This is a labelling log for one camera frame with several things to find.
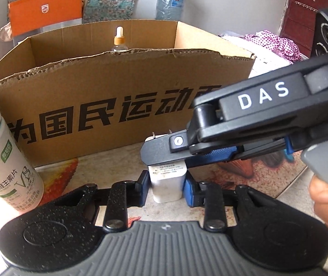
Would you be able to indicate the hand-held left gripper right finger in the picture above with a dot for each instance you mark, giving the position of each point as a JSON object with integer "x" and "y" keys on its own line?
{"x": 191, "y": 191}

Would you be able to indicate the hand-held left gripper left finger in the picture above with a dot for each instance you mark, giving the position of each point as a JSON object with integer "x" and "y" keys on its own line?
{"x": 144, "y": 187}

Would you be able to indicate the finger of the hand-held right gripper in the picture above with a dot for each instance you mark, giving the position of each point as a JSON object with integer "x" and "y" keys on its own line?
{"x": 161, "y": 152}
{"x": 221, "y": 153}

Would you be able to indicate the white charger plug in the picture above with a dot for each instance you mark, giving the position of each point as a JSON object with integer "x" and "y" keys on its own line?
{"x": 167, "y": 184}

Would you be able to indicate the large cardboard box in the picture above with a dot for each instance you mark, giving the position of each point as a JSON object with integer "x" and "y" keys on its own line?
{"x": 95, "y": 92}

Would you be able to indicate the green dropper bottle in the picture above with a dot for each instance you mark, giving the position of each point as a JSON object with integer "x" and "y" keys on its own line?
{"x": 120, "y": 41}

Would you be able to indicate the person's right hand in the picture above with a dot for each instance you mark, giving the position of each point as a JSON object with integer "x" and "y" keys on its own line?
{"x": 322, "y": 195}

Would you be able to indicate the white patterned bedding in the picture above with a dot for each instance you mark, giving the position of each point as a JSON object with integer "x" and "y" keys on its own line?
{"x": 267, "y": 64}

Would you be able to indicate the pink checkered cloth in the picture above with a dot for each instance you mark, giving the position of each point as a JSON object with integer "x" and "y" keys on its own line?
{"x": 276, "y": 44}

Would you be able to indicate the dark red wooden door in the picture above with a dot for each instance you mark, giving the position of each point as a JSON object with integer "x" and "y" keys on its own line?
{"x": 302, "y": 20}

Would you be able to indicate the white pill bottle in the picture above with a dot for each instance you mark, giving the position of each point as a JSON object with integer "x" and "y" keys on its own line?
{"x": 6, "y": 164}

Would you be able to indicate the blue water jug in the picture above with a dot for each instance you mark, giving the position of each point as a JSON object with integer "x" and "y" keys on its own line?
{"x": 169, "y": 5}

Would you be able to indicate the orange product box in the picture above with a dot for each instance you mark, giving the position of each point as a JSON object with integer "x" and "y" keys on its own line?
{"x": 46, "y": 8}

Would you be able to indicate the brown paper bag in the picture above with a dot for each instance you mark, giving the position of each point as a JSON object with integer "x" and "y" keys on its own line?
{"x": 3, "y": 31}

